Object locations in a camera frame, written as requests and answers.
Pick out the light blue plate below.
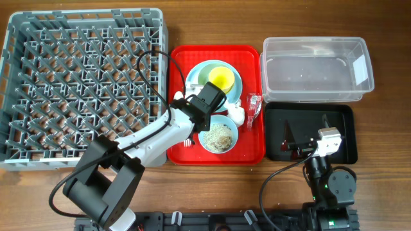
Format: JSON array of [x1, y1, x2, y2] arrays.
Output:
[[186, 60, 243, 103]]

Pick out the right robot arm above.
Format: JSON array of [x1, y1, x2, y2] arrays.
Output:
[[281, 116, 356, 230]]

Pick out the red plastic serving tray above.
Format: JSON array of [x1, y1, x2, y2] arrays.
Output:
[[167, 45, 265, 166]]

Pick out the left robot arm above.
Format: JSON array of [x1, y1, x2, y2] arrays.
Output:
[[62, 82, 226, 230]]

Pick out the black plastic waste tray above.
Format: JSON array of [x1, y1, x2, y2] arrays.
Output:
[[264, 102, 358, 164]]

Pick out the yellow plastic cup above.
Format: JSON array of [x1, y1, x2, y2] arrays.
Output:
[[209, 66, 235, 93]]

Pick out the leftover rice and scraps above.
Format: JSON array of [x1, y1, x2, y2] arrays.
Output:
[[204, 123, 232, 153]]

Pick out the white napkin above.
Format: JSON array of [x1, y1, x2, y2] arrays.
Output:
[[223, 99, 245, 127]]

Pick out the red ketchup sachet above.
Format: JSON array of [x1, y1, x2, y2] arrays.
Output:
[[247, 93, 263, 130]]

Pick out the light green bowl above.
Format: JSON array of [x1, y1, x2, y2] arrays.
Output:
[[198, 63, 233, 85]]

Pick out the grey plastic dishwasher rack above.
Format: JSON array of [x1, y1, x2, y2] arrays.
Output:
[[1, 8, 168, 171]]

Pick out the white plastic fork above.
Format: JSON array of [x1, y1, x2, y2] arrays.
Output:
[[183, 139, 193, 148]]

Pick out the light blue small bowl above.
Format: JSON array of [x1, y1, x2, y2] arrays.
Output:
[[198, 115, 238, 154]]

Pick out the clear plastic storage bin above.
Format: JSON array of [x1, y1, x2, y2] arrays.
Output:
[[260, 37, 375, 103]]

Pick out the white plastic spoon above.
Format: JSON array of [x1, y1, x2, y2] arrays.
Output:
[[173, 91, 184, 100]]

